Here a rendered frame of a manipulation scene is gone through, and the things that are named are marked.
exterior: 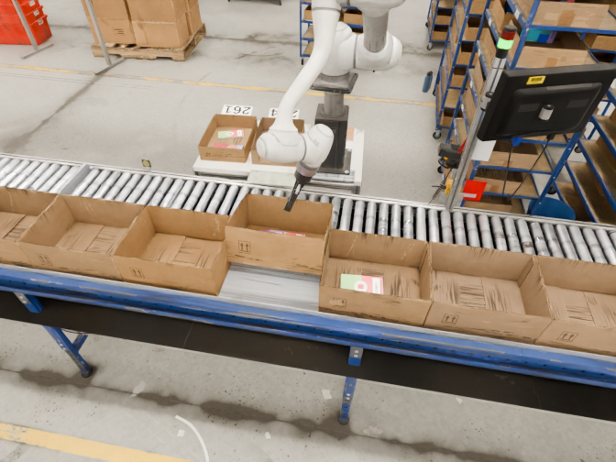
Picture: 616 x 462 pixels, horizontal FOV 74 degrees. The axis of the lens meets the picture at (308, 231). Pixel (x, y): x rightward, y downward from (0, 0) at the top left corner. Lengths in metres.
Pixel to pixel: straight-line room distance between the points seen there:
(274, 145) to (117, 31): 4.94
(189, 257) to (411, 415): 1.42
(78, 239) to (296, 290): 1.00
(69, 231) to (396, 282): 1.46
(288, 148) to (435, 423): 1.63
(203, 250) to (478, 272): 1.15
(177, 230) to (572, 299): 1.66
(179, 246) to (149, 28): 4.40
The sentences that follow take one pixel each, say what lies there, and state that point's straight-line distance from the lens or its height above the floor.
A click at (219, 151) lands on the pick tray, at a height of 0.82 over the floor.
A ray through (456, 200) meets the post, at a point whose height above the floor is 0.78.
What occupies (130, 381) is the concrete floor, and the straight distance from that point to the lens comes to 2.60.
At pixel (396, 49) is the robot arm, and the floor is 1.45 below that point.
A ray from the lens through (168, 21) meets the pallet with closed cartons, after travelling 5.86.
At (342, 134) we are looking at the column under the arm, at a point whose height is 0.99.
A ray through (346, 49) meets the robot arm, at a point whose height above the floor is 1.44.
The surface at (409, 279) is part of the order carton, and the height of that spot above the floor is 0.89.
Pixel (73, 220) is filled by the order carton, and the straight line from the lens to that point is 2.16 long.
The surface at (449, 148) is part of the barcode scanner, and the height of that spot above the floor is 1.09.
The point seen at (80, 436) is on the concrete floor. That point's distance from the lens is 2.58.
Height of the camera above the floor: 2.20
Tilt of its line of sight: 45 degrees down
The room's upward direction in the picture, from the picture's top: 1 degrees clockwise
